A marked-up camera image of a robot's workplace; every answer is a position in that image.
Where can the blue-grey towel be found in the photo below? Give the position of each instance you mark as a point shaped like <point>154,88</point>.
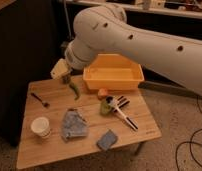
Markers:
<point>73,125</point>

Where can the grey floor rail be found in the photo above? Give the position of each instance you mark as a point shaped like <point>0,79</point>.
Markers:
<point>169,89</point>

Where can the orange toy fruit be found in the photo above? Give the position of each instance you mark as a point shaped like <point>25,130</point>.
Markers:
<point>102,93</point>

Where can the dark small spoon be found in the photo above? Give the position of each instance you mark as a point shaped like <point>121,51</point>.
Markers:
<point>45,104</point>

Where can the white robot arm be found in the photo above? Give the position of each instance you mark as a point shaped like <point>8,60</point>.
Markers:
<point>104,29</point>

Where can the dark cabinet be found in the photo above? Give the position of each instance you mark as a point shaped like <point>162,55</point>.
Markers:
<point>28,43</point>

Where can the wooden folding table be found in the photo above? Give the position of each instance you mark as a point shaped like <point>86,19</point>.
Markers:
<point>58,126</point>

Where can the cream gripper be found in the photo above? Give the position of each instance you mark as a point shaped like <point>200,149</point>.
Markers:
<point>60,69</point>

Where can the white paper cup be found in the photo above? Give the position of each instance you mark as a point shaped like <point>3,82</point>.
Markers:
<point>41,127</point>

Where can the yellow plastic bin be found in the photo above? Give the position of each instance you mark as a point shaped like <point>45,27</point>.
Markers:
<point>113,72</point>

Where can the metal pole stand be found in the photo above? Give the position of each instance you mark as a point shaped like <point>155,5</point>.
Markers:
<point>67,20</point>

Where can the blue sponge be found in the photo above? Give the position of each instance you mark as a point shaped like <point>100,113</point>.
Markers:
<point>107,140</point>

